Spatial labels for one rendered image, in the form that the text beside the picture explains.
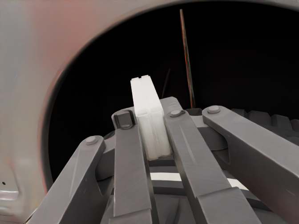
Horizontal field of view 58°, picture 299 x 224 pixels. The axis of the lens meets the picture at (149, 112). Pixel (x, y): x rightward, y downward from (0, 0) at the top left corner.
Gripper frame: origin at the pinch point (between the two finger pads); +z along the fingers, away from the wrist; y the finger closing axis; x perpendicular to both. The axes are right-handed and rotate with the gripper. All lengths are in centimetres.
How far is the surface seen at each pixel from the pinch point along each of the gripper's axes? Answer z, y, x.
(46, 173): 41, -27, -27
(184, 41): 51, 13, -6
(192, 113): 15.7, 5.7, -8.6
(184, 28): 51, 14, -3
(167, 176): 4.0, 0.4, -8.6
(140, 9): 25.4, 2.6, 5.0
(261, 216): -1.8, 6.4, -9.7
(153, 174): 4.9, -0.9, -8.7
